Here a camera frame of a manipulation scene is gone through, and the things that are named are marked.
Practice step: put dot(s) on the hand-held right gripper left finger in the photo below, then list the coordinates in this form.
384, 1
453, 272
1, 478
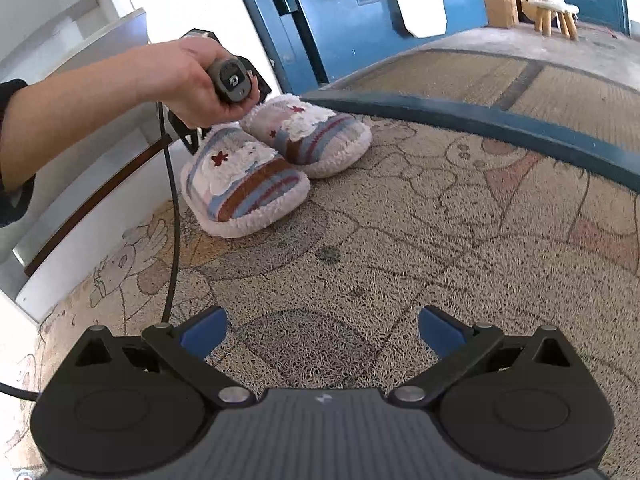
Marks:
205, 332

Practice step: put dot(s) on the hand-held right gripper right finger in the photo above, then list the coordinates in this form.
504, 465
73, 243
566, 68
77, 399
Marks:
442, 332

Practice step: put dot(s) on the pink plaid plush slipper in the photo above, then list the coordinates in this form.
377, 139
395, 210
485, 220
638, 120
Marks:
310, 135
245, 185

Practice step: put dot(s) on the white shoe cabinet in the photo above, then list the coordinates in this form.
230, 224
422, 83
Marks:
75, 10

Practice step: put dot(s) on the person's left forearm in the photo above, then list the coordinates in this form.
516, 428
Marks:
75, 125

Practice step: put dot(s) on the person's left hand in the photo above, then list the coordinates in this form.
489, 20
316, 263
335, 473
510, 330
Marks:
195, 80

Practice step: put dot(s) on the printed cartoon doormat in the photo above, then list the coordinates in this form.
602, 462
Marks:
400, 240

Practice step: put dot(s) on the white hanging sheet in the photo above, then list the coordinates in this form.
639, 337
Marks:
420, 10

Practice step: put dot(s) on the woven straw mat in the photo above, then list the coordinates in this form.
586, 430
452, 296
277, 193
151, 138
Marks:
475, 75

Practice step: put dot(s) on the wooden stool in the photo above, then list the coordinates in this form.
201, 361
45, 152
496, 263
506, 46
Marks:
550, 6

